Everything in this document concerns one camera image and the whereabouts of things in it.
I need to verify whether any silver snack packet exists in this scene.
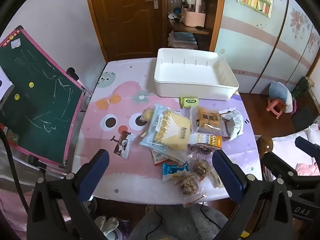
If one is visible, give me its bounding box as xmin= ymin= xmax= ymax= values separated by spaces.
xmin=219 ymin=107 xmax=244 ymax=140

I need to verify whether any beige snack packet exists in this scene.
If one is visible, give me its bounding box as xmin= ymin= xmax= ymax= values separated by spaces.
xmin=150 ymin=149 xmax=175 ymax=167

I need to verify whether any green chalkboard with pink frame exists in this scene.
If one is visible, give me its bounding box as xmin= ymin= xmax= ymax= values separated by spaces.
xmin=0 ymin=25 xmax=92 ymax=168

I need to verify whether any white pillow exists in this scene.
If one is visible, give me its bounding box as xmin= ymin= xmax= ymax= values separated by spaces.
xmin=271 ymin=124 xmax=320 ymax=170

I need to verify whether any blue cushion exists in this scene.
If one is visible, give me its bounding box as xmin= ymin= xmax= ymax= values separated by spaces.
xmin=269 ymin=82 xmax=292 ymax=103

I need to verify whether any wooden corner shelf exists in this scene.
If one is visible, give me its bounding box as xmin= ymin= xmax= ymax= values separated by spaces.
xmin=164 ymin=0 xmax=227 ymax=52

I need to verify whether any grey fluffy seat cushion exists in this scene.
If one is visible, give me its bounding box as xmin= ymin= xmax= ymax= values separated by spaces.
xmin=129 ymin=204 xmax=230 ymax=240

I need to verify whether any small yellow cookie packet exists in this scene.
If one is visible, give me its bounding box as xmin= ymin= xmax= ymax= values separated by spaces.
xmin=141 ymin=107 xmax=155 ymax=138

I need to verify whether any orange label snack packet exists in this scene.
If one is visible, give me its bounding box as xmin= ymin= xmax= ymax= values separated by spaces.
xmin=189 ymin=132 xmax=223 ymax=151

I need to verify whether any pink blanket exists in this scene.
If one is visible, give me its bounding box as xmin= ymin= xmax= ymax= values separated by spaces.
xmin=296 ymin=162 xmax=320 ymax=176

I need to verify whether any pink plastic stool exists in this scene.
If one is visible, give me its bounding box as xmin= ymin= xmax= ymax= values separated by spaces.
xmin=267 ymin=98 xmax=285 ymax=119

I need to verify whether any clear fried snack packet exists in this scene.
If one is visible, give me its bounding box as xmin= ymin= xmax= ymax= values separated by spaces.
xmin=189 ymin=106 xmax=225 ymax=137

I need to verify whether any black easel knob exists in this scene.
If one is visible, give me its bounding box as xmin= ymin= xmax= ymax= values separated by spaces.
xmin=66 ymin=67 xmax=79 ymax=80

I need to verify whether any clear walnut cookie packet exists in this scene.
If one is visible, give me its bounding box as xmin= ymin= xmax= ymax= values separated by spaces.
xmin=174 ymin=175 xmax=207 ymax=207
xmin=187 ymin=155 xmax=213 ymax=180

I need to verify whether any pink basket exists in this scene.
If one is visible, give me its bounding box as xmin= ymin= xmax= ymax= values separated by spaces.
xmin=180 ymin=0 xmax=207 ymax=28

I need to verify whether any large yellow cake packet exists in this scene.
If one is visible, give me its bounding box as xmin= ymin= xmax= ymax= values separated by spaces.
xmin=139 ymin=103 xmax=192 ymax=157

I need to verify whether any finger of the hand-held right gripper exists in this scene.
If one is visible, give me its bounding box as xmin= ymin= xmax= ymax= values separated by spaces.
xmin=261 ymin=152 xmax=320 ymax=194
xmin=294 ymin=136 xmax=320 ymax=167

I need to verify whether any white plush slipper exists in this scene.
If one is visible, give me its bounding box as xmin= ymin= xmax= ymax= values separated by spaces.
xmin=94 ymin=215 xmax=119 ymax=236

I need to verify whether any pale cookie clear packet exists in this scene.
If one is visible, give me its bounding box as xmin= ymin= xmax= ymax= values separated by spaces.
xmin=210 ymin=169 xmax=225 ymax=189

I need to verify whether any brown wooden door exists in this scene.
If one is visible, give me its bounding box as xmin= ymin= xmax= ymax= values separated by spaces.
xmin=84 ymin=0 xmax=168 ymax=62

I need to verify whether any green snack packet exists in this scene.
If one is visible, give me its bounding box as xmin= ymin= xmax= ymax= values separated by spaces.
xmin=180 ymin=97 xmax=200 ymax=109

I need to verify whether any white plastic bin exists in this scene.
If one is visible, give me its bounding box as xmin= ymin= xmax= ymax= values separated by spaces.
xmin=153 ymin=48 xmax=240 ymax=101

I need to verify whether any pale blue wardrobe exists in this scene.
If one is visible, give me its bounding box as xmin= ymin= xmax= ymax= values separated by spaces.
xmin=215 ymin=0 xmax=320 ymax=94

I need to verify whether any dark green bag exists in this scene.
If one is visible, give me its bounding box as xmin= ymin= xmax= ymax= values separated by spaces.
xmin=291 ymin=76 xmax=315 ymax=100

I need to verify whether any brown and white snack packet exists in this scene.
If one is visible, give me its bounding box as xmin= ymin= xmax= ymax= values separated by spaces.
xmin=114 ymin=131 xmax=137 ymax=158

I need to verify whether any black cable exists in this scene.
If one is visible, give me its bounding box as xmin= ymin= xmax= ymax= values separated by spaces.
xmin=0 ymin=127 xmax=29 ymax=214

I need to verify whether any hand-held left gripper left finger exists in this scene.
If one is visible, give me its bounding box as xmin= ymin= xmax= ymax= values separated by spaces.
xmin=26 ymin=149 xmax=110 ymax=240

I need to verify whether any wooden bedpost knob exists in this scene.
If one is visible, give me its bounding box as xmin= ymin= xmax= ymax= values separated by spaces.
xmin=257 ymin=135 xmax=273 ymax=159

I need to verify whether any white towel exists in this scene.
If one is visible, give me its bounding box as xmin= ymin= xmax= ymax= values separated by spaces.
xmin=284 ymin=91 xmax=294 ymax=114

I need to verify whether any small blue snack packet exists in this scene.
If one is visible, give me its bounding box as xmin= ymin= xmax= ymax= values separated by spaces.
xmin=162 ymin=162 xmax=192 ymax=182

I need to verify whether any dark dried fruit packet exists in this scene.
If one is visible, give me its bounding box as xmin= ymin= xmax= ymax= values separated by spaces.
xmin=187 ymin=144 xmax=222 ymax=157

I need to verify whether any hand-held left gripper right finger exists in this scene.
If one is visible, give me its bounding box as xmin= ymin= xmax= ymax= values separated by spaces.
xmin=212 ymin=150 xmax=295 ymax=240

